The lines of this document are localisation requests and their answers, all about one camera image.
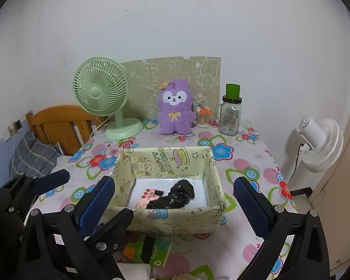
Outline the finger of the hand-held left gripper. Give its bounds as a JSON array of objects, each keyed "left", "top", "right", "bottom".
[
  {"left": 31, "top": 168, "right": 71, "bottom": 196},
  {"left": 86, "top": 208, "right": 134, "bottom": 259}
]

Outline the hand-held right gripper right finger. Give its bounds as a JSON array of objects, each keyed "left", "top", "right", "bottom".
[{"left": 233, "top": 176, "right": 331, "bottom": 280}]

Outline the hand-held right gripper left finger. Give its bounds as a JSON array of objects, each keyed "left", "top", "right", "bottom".
[{"left": 19, "top": 176, "right": 116, "bottom": 280}]

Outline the yellow cartoon printed box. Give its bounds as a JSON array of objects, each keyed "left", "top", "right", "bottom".
[{"left": 106, "top": 146, "right": 227, "bottom": 235}]

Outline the green orange tissue packet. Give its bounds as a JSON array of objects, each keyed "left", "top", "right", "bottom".
[{"left": 123, "top": 235, "right": 173, "bottom": 269}]

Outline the grey plaid bedding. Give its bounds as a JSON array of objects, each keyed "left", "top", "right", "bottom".
[{"left": 6, "top": 131, "right": 63, "bottom": 178}]

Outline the pink patterned packet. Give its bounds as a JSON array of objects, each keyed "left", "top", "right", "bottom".
[{"left": 136, "top": 187, "right": 163, "bottom": 210}]

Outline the floral tablecloth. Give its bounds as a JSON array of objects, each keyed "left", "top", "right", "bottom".
[{"left": 26, "top": 118, "right": 298, "bottom": 280}]

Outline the white cloth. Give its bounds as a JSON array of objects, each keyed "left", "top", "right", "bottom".
[{"left": 117, "top": 264, "right": 151, "bottom": 280}]

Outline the black plastic wrapped bundle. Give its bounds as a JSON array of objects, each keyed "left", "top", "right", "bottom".
[{"left": 146, "top": 180, "right": 195, "bottom": 210}]

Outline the wooden chair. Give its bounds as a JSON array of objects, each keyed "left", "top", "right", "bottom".
[{"left": 26, "top": 105, "right": 110, "bottom": 156}]

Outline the glass mug with green lid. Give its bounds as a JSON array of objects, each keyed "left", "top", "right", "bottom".
[{"left": 215, "top": 84, "right": 243, "bottom": 136}]

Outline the white floor fan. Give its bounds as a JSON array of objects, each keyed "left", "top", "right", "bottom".
[{"left": 297, "top": 116, "right": 344, "bottom": 173}]

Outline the green desk fan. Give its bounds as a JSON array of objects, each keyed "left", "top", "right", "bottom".
[{"left": 73, "top": 56, "right": 144, "bottom": 140}]

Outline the clear jar with orange lid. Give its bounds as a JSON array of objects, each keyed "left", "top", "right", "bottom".
[{"left": 195, "top": 105, "right": 215, "bottom": 128}]

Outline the purple plush toy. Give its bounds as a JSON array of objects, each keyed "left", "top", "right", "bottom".
[{"left": 158, "top": 78, "right": 196, "bottom": 135}]

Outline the green cartoon printed board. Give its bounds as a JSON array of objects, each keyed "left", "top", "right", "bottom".
[{"left": 121, "top": 55, "right": 222, "bottom": 121}]

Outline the white fan cable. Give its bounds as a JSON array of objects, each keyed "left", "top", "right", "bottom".
[{"left": 89, "top": 116, "right": 114, "bottom": 139}]

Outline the black fan cable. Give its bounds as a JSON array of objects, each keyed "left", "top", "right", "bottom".
[{"left": 289, "top": 143, "right": 305, "bottom": 181}]

